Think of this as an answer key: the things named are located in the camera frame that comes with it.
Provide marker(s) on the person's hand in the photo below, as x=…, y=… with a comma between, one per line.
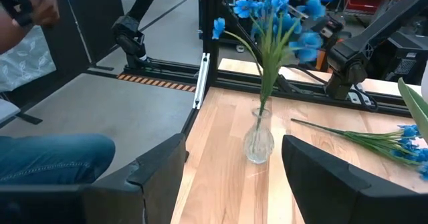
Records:
x=45, y=5

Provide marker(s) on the clear glass vase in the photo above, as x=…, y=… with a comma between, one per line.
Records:
x=259, y=143

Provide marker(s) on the blue artificial flower bunch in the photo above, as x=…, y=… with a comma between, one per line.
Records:
x=384, y=140
x=271, y=53

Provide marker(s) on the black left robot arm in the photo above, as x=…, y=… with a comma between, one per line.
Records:
x=351, y=57

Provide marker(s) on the black hand controller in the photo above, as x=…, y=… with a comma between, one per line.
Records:
x=15, y=0

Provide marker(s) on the red storage bin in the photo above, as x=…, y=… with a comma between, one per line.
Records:
x=356, y=1

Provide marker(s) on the white leaf-patterned cloth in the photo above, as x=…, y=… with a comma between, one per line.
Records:
x=26, y=63

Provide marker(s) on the hazard-striped floor tape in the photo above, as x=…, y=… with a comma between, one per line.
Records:
x=157, y=82

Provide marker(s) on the silver aluminium bracket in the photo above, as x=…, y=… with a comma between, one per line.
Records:
x=202, y=80

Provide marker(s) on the person's leg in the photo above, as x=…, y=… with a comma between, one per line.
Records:
x=50, y=158

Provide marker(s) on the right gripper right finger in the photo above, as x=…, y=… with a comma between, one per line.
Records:
x=334, y=194

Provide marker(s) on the person's forearm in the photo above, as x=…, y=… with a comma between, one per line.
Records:
x=13, y=33

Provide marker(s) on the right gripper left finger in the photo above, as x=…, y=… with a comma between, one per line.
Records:
x=100, y=205

